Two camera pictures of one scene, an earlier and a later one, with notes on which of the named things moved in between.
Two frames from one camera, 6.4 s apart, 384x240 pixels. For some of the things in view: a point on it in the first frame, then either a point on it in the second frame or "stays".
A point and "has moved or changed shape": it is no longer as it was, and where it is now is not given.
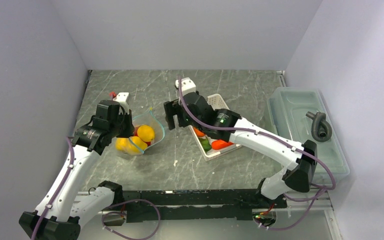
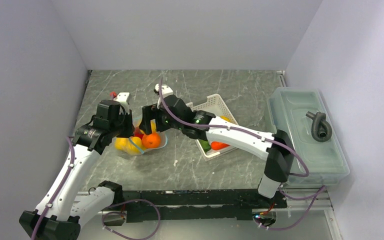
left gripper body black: x=122 y=128 stays
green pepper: x=205 y=144 stays
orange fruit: x=199 y=133 has moved or changed shape
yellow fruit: x=145 y=133 to x=153 y=126
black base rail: x=211 y=204 stays
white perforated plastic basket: x=219 y=103 stays
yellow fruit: x=137 y=145 stays
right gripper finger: x=171 y=108 to x=148 y=113
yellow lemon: x=123 y=144 stays
